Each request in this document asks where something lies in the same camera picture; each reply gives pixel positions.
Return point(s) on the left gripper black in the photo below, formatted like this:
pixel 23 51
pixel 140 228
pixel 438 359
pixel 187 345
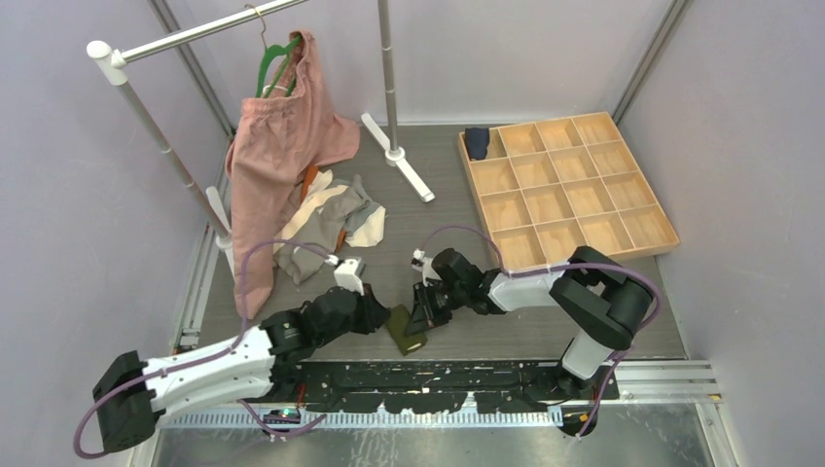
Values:
pixel 373 311

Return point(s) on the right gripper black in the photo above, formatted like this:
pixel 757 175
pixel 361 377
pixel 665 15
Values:
pixel 426 315

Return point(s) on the olive green underwear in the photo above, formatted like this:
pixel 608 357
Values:
pixel 396 326

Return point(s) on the navy underwear cream waistband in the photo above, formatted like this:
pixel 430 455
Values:
pixel 476 142

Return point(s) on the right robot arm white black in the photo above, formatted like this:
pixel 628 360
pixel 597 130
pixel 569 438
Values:
pixel 607 301

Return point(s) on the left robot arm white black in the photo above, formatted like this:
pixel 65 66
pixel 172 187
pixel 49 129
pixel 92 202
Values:
pixel 134 397

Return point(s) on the orange underwear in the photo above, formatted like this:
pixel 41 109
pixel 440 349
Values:
pixel 309 177

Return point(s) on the wooden compartment tray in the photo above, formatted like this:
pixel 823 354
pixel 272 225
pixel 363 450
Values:
pixel 548 187

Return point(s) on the pink trousers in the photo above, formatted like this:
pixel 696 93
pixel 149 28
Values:
pixel 278 138

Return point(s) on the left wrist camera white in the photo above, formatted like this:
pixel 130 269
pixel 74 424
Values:
pixel 347 275

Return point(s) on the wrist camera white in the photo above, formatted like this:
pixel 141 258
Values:
pixel 420 262
pixel 347 275

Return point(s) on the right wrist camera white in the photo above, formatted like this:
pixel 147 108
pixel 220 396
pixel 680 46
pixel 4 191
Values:
pixel 420 262

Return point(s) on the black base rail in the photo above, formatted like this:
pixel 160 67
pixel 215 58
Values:
pixel 497 386

